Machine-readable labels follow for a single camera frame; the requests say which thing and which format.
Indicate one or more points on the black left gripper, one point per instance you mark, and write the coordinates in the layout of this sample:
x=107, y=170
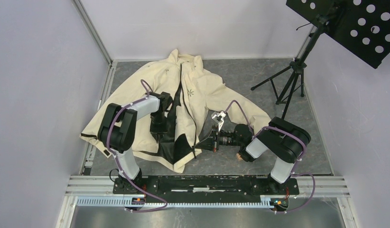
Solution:
x=154, y=131

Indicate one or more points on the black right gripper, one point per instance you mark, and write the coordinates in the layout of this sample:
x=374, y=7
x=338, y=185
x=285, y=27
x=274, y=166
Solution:
x=210, y=143

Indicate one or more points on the cream zip-up jacket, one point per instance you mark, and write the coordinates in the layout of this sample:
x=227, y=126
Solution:
x=199, y=90

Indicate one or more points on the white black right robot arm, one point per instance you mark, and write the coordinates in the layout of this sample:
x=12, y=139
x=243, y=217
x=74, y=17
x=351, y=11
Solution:
x=286, y=140

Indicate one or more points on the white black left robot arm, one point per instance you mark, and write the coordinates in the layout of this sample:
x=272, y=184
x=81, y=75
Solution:
x=118, y=126

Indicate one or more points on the small wooden letter block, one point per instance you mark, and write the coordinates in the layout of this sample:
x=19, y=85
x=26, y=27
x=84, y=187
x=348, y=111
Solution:
x=238, y=157

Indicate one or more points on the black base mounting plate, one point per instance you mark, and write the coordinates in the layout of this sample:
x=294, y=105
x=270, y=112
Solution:
x=205, y=188

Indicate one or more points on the black music stand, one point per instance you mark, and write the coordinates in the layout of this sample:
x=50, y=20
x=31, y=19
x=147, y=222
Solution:
x=360, y=26

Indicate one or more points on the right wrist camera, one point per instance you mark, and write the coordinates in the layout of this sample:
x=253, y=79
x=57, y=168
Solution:
x=218, y=117

